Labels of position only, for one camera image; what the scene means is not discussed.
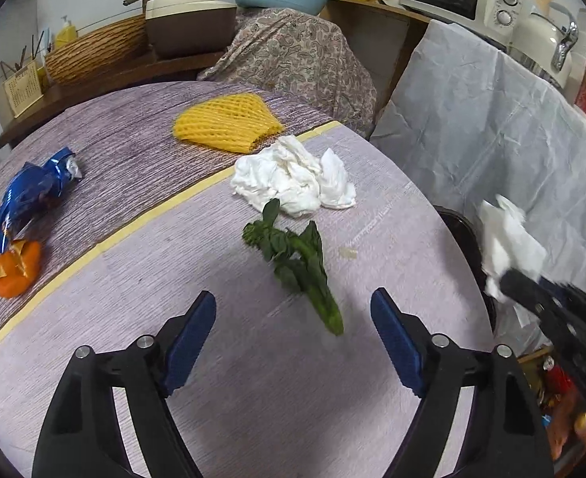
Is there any wooden utensil holder box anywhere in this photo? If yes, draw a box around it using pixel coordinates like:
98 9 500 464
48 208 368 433
0 56 43 118

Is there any brown cream rice cooker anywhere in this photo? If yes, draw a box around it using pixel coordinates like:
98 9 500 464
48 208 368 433
145 0 237 59

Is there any floral patterned cloth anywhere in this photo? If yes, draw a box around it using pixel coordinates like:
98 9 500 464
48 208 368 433
198 8 377 136

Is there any green leafy vegetable scrap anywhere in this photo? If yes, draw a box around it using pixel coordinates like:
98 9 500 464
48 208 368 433
242 199 345 337

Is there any orange peel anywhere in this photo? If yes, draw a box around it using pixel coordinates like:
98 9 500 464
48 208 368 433
0 239 42 299

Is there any woven wicker basket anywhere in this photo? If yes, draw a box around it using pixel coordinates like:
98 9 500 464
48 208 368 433
45 15 149 86

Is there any crumpled white tissue pile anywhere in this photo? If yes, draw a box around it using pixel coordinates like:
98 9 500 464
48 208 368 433
230 136 357 218

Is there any dark trash bin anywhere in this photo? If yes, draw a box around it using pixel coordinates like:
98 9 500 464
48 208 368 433
434 205 497 331

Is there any cream electric kettle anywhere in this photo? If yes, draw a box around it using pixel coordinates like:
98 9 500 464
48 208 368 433
507 2 579 91

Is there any yellow foam fruit net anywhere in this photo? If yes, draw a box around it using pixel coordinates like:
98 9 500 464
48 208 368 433
173 93 284 154

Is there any blue snack wrapper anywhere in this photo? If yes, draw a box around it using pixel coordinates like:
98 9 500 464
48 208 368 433
0 147 83 254

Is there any dark wooden counter shelf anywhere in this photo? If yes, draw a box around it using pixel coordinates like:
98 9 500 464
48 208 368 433
0 51 223 149

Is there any wooden side cabinet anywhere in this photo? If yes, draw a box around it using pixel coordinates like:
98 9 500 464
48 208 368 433
320 0 430 112

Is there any purple striped table mat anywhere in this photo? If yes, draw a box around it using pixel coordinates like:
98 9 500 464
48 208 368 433
0 81 332 330

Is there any yellow soap bottle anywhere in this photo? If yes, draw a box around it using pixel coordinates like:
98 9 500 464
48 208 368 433
53 15 79 51

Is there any white wrinkled cover sheet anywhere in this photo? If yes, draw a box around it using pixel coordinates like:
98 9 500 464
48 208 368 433
370 21 586 291

